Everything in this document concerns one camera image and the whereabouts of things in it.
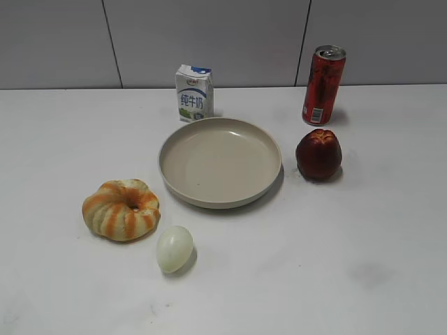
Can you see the white egg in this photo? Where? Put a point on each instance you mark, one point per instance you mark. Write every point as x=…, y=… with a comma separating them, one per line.
x=174, y=248

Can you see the beige round plate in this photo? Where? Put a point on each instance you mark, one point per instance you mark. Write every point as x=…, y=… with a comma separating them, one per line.
x=220, y=163

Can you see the white blue milk carton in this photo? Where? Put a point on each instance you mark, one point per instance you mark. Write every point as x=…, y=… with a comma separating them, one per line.
x=195, y=93

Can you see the dark red apple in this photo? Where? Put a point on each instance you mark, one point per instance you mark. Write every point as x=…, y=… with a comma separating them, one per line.
x=318, y=155

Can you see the red soda can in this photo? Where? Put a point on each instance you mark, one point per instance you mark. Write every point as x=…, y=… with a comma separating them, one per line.
x=325, y=75

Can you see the orange striped ring bread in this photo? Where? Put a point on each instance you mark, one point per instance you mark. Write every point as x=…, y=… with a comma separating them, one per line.
x=122, y=210

